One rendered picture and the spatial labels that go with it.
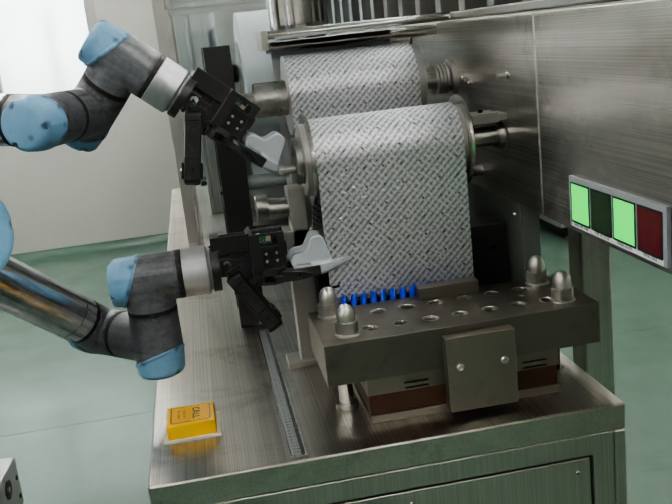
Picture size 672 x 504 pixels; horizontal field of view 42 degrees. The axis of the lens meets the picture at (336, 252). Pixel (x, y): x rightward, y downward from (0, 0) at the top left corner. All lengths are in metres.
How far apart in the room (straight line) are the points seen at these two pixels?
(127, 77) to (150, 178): 5.61
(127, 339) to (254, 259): 0.23
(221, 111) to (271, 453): 0.51
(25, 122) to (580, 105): 0.74
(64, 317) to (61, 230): 5.70
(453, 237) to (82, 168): 5.72
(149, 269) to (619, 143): 0.68
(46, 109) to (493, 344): 0.69
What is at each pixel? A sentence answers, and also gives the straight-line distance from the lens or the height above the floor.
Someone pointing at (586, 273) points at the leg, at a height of 0.97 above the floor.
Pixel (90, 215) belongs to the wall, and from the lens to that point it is 7.02.
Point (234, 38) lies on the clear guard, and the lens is 2.35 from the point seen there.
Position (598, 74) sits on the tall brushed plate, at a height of 1.36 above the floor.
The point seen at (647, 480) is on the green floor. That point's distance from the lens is 2.95.
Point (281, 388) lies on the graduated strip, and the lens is 1.41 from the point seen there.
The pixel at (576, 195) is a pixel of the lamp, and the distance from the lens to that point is 1.21.
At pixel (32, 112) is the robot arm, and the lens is 1.25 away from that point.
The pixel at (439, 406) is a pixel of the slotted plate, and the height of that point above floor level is 0.91.
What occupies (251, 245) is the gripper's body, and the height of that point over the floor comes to 1.15.
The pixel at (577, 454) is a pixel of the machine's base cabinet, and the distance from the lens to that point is 1.30.
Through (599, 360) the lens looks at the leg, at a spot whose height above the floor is 0.79.
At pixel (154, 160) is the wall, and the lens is 6.93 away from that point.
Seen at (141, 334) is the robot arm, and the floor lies 1.03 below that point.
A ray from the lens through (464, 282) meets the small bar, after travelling 1.36.
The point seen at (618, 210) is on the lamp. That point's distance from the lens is 1.11.
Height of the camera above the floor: 1.44
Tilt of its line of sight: 14 degrees down
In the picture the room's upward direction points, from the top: 6 degrees counter-clockwise
